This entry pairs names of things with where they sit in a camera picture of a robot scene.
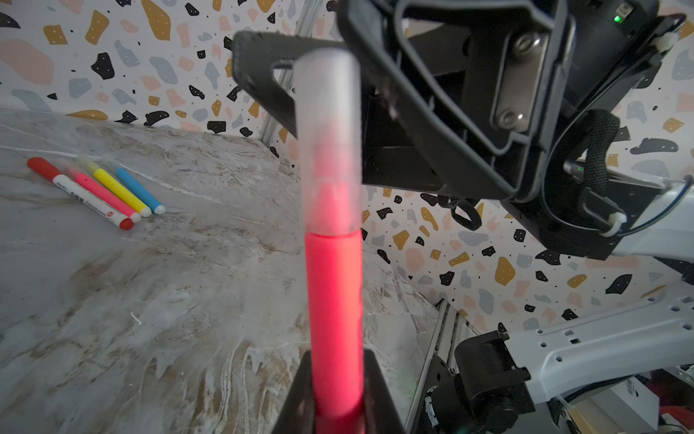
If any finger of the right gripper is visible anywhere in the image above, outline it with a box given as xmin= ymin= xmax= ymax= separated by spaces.
xmin=232 ymin=31 xmax=347 ymax=135
xmin=336 ymin=1 xmax=575 ymax=201

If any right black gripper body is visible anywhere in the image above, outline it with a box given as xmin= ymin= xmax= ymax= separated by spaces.
xmin=360 ymin=1 xmax=686 ymax=260

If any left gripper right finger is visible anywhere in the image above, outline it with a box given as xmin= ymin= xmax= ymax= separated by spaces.
xmin=363 ymin=349 xmax=405 ymax=434

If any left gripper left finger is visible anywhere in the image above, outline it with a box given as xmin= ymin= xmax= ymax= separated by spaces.
xmin=271 ymin=351 xmax=316 ymax=434

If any blue highlighter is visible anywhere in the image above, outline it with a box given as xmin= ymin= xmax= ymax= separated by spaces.
xmin=104 ymin=157 xmax=166 ymax=215

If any yellow highlighter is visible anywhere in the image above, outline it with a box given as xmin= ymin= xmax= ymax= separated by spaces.
xmin=77 ymin=156 xmax=152 ymax=218

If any pink highlighter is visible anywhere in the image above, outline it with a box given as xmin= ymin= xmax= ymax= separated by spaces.
xmin=65 ymin=164 xmax=142 ymax=224
xmin=305 ymin=233 xmax=364 ymax=433

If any white marker pen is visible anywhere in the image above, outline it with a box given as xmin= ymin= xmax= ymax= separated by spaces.
xmin=27 ymin=157 xmax=135 ymax=231

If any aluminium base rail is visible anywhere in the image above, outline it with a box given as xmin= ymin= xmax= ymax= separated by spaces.
xmin=405 ymin=298 xmax=478 ymax=433

